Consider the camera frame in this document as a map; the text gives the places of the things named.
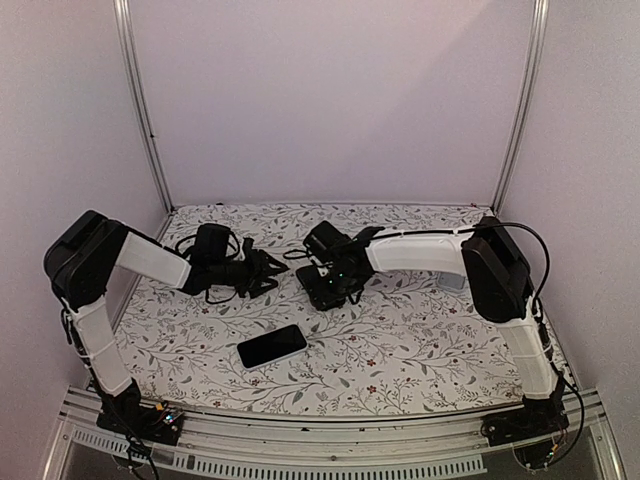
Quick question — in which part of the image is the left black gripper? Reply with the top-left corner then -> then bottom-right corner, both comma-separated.
211,248 -> 289,299

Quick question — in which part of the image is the light blue cased phone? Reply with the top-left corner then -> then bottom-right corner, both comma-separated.
436,272 -> 466,292

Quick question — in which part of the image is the black cased phone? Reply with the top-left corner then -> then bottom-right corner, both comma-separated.
296,265 -> 358,311

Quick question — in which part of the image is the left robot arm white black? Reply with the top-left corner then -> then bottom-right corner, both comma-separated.
44,210 -> 288,434

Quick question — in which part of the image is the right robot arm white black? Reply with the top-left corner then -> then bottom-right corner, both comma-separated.
296,216 -> 563,436

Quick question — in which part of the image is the white cased phone on table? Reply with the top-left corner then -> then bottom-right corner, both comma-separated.
236,324 -> 308,370

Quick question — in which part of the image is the floral patterned table mat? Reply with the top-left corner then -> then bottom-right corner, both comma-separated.
105,202 -> 581,419

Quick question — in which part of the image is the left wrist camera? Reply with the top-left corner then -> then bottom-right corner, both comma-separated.
191,223 -> 232,267

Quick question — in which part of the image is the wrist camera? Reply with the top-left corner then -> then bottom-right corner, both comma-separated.
191,223 -> 232,267
303,220 -> 351,263

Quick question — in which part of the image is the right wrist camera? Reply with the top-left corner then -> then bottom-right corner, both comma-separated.
303,220 -> 351,263

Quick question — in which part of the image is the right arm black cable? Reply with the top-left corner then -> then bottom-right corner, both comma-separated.
283,221 -> 587,451

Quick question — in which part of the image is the front aluminium rail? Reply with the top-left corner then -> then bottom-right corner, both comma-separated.
42,387 -> 626,480

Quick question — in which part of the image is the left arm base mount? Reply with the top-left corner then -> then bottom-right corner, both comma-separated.
96,395 -> 184,446

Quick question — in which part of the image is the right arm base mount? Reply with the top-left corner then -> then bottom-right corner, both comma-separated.
480,399 -> 569,470

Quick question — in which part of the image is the left aluminium frame post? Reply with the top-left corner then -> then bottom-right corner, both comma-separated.
113,0 -> 175,214

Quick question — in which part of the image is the aluminium frame post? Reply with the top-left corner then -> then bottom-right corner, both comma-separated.
113,0 -> 175,214
491,0 -> 550,216

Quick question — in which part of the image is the right aluminium frame post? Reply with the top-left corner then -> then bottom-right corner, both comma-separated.
491,0 -> 550,216

